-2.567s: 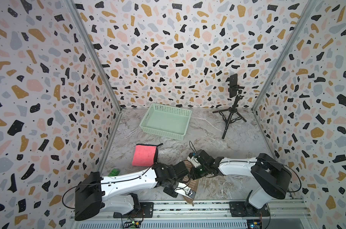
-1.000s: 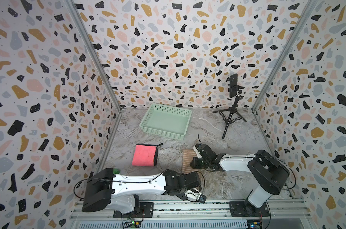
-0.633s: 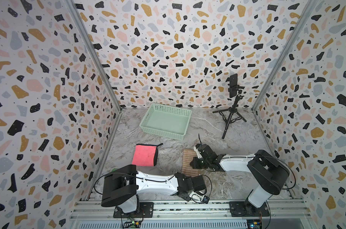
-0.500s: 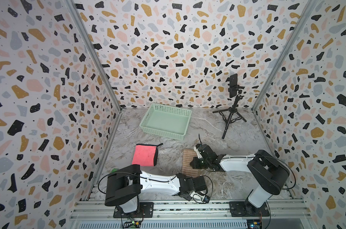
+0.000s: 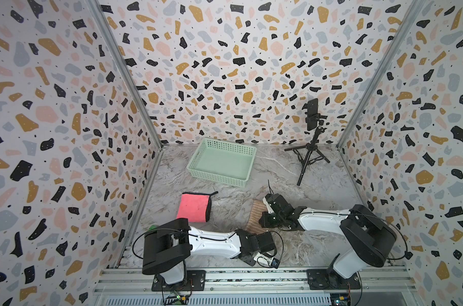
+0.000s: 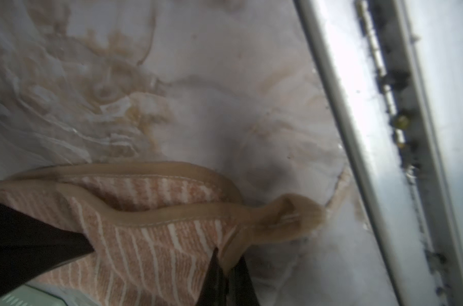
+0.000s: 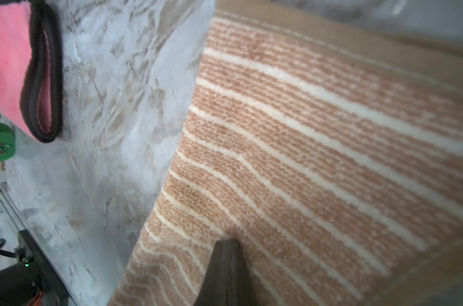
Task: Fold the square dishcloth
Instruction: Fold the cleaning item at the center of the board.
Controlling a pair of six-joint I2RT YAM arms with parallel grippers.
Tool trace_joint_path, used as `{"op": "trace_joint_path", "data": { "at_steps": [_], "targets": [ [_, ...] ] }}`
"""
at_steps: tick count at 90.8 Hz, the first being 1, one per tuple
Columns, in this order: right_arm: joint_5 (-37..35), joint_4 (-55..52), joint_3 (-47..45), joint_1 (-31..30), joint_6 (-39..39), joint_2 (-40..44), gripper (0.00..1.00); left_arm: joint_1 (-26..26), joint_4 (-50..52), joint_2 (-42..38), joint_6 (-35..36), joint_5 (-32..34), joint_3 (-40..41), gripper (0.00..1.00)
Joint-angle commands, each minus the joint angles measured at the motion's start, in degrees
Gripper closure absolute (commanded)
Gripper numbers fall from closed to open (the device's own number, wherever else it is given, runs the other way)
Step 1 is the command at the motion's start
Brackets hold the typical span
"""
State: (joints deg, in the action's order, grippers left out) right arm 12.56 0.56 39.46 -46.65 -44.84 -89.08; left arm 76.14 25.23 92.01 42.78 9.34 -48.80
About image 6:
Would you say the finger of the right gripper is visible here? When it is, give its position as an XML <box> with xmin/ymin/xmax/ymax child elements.
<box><xmin>0</xmin><ymin>203</ymin><xmax>94</xmax><ymax>297</ymax></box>

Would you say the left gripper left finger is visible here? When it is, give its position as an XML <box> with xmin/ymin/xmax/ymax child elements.
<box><xmin>195</xmin><ymin>248</ymin><xmax>228</xmax><ymax>306</ymax></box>

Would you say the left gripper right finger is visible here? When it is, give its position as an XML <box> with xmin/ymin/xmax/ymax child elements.
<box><xmin>227</xmin><ymin>256</ymin><xmax>260</xmax><ymax>306</ymax></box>

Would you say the brown striped dishcloth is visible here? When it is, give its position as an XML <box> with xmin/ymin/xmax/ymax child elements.
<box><xmin>0</xmin><ymin>162</ymin><xmax>325</xmax><ymax>305</ymax></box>

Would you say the mint green plastic basket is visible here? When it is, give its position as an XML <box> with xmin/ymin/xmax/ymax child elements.
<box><xmin>0</xmin><ymin>285</ymin><xmax>67</xmax><ymax>306</ymax></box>

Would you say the aluminium front rail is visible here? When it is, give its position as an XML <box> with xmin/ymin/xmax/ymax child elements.
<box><xmin>295</xmin><ymin>1</ymin><xmax>463</xmax><ymax>305</ymax></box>

